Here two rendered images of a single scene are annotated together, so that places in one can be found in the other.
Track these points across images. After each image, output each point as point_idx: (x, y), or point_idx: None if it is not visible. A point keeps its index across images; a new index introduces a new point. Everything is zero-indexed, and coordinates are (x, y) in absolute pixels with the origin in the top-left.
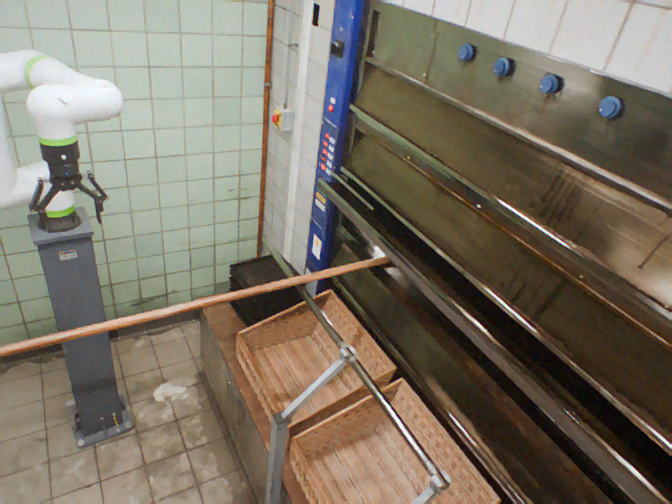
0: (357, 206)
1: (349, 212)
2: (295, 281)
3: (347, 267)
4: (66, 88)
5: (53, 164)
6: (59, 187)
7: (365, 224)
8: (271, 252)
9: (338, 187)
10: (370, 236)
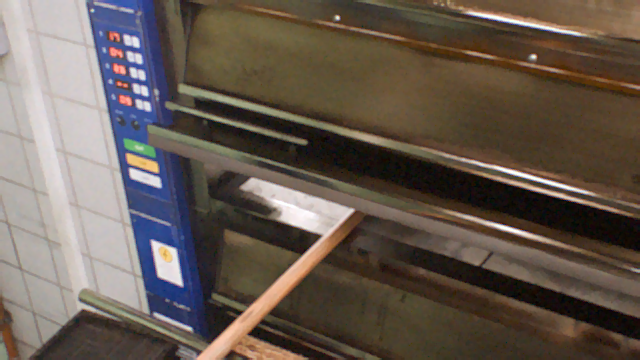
0: (258, 149)
1: (257, 168)
2: (220, 350)
3: (293, 275)
4: None
5: None
6: None
7: (308, 177)
8: (121, 316)
9: (192, 128)
10: (330, 196)
